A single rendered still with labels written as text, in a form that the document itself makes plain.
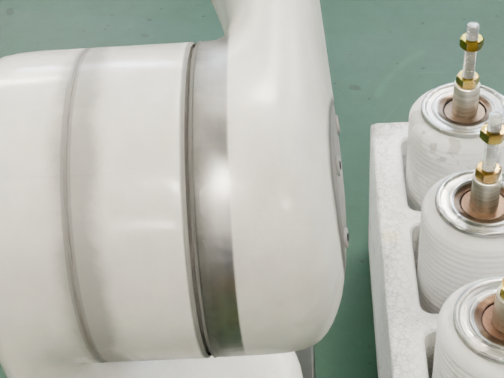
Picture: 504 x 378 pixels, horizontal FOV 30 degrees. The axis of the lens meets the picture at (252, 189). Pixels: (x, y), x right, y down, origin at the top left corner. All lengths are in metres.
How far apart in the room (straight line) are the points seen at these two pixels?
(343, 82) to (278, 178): 1.07
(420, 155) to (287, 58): 0.60
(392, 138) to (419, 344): 0.25
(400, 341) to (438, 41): 0.71
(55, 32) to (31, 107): 1.23
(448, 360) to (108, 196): 0.47
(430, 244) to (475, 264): 0.04
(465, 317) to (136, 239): 0.46
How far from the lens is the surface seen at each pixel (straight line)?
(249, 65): 0.25
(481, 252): 0.73
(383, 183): 0.88
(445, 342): 0.67
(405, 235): 0.83
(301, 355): 0.71
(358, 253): 1.06
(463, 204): 0.76
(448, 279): 0.76
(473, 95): 0.83
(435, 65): 1.33
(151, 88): 0.24
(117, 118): 0.24
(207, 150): 0.23
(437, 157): 0.83
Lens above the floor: 0.77
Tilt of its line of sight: 43 degrees down
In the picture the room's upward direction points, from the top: 6 degrees counter-clockwise
